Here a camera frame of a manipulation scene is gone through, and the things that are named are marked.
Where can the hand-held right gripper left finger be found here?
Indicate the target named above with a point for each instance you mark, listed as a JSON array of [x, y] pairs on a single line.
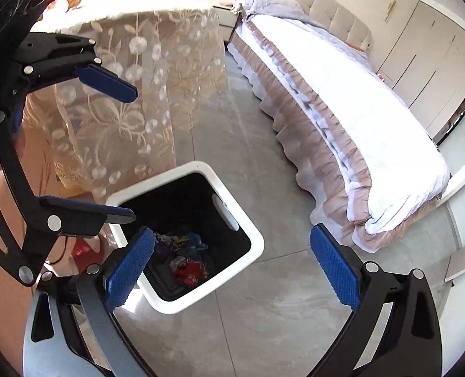
[[131, 269]]

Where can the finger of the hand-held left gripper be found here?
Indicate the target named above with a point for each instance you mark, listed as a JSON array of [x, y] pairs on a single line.
[[106, 83], [83, 213]]

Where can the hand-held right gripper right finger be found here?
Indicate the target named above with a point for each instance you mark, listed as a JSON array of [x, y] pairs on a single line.
[[334, 269]]

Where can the white square trash bin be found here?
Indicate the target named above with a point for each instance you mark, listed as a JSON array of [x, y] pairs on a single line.
[[252, 243]]

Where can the red plastic item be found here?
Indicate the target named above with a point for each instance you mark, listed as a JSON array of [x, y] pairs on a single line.
[[85, 250]]

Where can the purple crumpled wrapper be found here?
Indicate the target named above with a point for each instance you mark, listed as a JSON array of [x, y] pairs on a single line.
[[163, 245]]

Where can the beige lace tablecloth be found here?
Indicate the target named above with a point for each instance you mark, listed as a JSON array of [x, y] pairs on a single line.
[[138, 55]]

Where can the red crumpled wrapper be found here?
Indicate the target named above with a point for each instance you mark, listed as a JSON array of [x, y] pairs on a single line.
[[188, 273]]

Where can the person's peach garment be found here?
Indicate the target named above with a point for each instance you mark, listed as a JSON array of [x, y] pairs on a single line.
[[38, 161]]

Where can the blue crumpled wrapper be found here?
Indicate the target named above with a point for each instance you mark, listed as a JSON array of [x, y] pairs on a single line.
[[197, 243]]

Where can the white nightstand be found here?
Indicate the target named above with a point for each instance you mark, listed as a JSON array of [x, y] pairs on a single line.
[[222, 17]]

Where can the white quilt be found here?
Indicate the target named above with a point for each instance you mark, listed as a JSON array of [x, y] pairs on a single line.
[[354, 98]]

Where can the lilac folded duvet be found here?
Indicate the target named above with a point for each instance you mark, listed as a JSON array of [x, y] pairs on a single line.
[[273, 4]]

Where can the beige upholstered bed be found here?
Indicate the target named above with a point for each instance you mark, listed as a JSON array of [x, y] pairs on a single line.
[[326, 4]]

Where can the white wardrobe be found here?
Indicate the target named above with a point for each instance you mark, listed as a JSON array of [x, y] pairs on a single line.
[[429, 55]]

